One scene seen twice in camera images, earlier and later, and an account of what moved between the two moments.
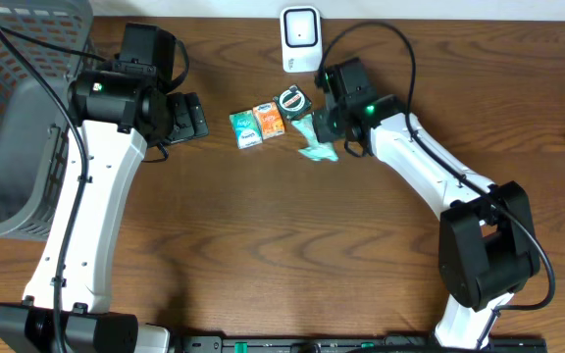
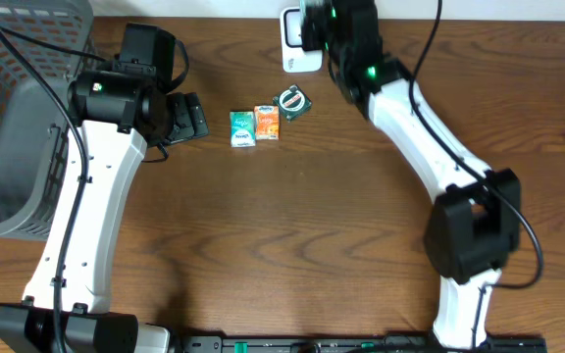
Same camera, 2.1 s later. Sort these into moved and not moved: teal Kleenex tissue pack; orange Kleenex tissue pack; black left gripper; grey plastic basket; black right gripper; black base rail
Moved: black right gripper; orange Kleenex tissue pack
Not moved: teal Kleenex tissue pack; black base rail; grey plastic basket; black left gripper
